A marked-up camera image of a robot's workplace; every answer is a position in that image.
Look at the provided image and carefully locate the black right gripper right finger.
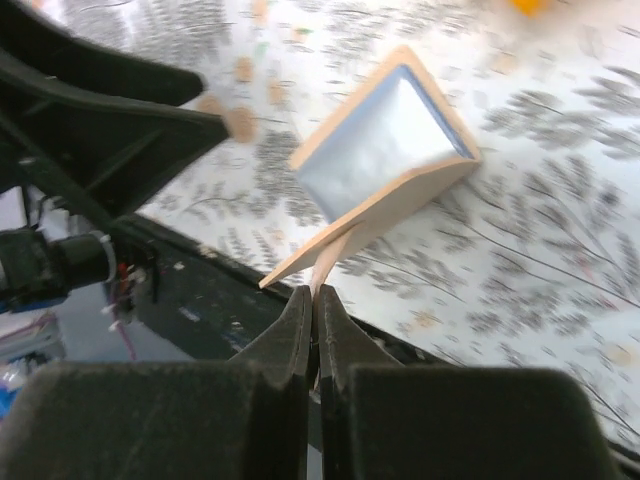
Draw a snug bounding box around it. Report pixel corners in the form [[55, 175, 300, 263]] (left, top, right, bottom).
[[315, 286, 622, 479]]

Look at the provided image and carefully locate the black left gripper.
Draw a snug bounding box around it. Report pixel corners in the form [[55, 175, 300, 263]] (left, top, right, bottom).
[[1, 1, 228, 310]]

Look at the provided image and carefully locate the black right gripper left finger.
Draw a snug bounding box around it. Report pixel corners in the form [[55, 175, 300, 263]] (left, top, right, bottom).
[[1, 286, 311, 479]]

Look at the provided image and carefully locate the yellow plastic bin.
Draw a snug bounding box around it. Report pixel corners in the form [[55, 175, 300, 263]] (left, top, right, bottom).
[[509, 0, 551, 17]]

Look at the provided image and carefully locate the floral patterned table mat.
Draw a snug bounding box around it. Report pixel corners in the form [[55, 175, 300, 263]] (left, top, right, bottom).
[[38, 1, 639, 449]]

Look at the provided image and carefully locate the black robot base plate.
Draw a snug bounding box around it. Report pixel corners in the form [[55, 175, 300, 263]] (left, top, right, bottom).
[[116, 214, 293, 359]]

